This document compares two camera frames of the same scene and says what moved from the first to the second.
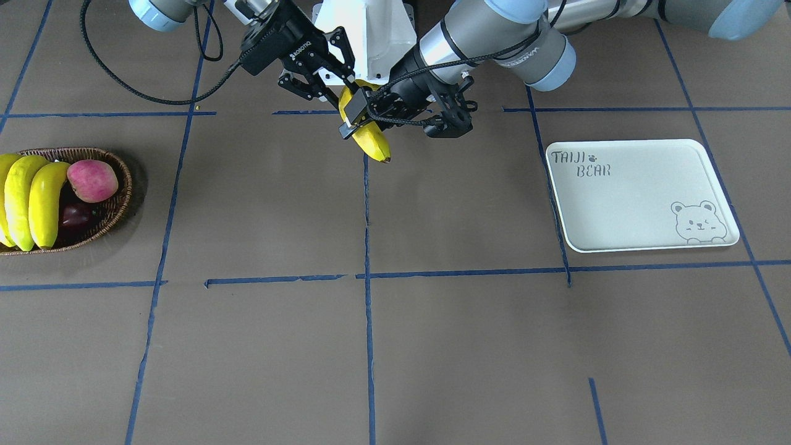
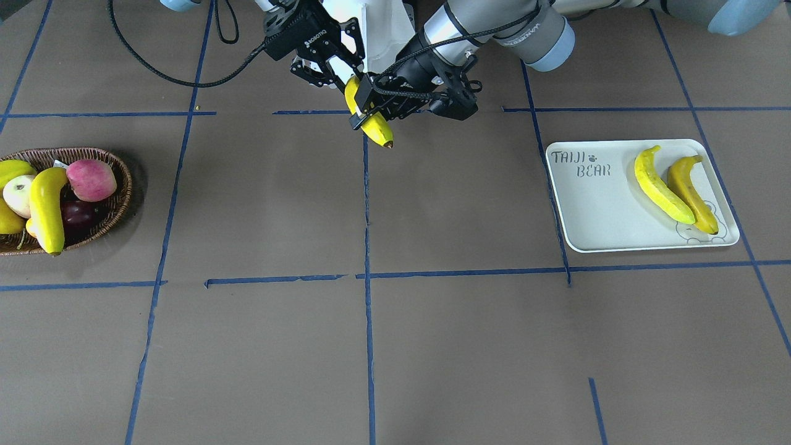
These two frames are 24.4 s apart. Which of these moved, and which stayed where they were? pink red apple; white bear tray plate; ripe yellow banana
Moved: ripe yellow banana
Stayed: white bear tray plate; pink red apple
